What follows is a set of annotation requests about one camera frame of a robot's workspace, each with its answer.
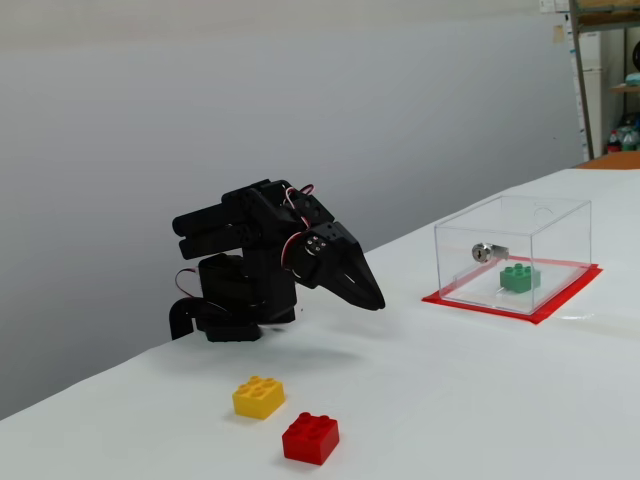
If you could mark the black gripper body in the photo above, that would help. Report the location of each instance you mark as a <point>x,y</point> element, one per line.
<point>341,248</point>

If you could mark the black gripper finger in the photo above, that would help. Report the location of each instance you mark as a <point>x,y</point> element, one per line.
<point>367,280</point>
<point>312,265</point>

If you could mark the green lego brick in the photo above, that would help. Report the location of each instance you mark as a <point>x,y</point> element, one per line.
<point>520,280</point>

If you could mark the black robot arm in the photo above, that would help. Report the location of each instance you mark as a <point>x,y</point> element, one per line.
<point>260,235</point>

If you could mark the yellow lego brick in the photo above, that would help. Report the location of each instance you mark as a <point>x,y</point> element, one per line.
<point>257,397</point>

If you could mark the red lego brick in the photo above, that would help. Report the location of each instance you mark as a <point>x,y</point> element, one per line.
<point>310,440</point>

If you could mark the transparent plastic box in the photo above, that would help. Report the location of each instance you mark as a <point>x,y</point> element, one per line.
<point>560,235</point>

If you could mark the silver cam lock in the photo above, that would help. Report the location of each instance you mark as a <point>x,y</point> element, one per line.
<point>485,251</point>

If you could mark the black table clamp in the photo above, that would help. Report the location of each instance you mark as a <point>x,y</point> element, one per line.
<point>179,317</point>

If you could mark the orange wooden table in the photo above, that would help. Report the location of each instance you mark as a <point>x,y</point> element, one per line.
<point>615,161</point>

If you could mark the red capped plastic bottle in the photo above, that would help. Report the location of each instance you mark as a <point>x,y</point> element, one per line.
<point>613,142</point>

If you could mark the white tall cabinet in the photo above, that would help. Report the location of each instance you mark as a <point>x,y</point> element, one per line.
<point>592,100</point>

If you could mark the metal shelf rack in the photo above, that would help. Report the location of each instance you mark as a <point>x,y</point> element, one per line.
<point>580,75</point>

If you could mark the teal folded item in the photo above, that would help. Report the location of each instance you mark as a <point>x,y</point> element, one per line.
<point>633,79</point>

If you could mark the red tape frame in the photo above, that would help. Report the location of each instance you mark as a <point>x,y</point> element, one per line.
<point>560,307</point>

